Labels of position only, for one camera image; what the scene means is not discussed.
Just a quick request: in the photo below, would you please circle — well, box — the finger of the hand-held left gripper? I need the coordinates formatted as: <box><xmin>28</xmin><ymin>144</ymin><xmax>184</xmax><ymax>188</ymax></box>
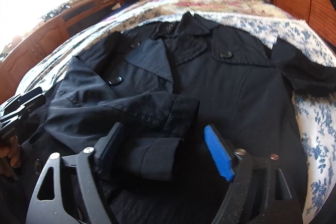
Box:
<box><xmin>20</xmin><ymin>94</ymin><xmax>47</xmax><ymax>112</ymax></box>
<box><xmin>16</xmin><ymin>87</ymin><xmax>44</xmax><ymax>102</ymax></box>

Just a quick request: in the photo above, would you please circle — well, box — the person's left hand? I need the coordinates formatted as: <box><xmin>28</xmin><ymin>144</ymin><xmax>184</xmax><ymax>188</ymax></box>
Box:
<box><xmin>0</xmin><ymin>135</ymin><xmax>22</xmax><ymax>174</ymax></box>

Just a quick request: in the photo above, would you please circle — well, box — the navy bed sheet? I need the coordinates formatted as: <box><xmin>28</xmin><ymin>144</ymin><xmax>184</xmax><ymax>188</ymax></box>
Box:
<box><xmin>113</xmin><ymin>0</ymin><xmax>139</xmax><ymax>14</ymax></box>

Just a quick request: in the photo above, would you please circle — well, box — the blue floral bedsheet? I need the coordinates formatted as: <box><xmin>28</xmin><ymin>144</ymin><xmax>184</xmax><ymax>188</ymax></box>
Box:
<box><xmin>17</xmin><ymin>7</ymin><xmax>336</xmax><ymax>214</ymax></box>

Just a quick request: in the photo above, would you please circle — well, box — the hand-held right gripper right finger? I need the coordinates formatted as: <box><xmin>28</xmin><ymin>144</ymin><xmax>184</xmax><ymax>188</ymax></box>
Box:
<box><xmin>203</xmin><ymin>124</ymin><xmax>306</xmax><ymax>224</ymax></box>

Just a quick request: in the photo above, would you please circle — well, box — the wooden desk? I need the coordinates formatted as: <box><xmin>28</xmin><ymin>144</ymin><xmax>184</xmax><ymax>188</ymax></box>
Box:
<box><xmin>0</xmin><ymin>0</ymin><xmax>118</xmax><ymax>98</ymax></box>

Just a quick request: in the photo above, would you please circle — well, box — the black coat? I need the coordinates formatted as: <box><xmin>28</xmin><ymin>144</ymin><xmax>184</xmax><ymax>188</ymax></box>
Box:
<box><xmin>5</xmin><ymin>12</ymin><xmax>336</xmax><ymax>224</ymax></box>

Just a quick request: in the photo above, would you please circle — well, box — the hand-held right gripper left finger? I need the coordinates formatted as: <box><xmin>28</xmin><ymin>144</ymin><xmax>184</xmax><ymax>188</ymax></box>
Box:
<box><xmin>25</xmin><ymin>122</ymin><xmax>125</xmax><ymax>224</ymax></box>

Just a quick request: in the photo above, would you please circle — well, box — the pink floral quilt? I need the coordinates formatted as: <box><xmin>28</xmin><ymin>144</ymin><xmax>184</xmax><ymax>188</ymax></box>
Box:
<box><xmin>105</xmin><ymin>0</ymin><xmax>297</xmax><ymax>28</ymax></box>

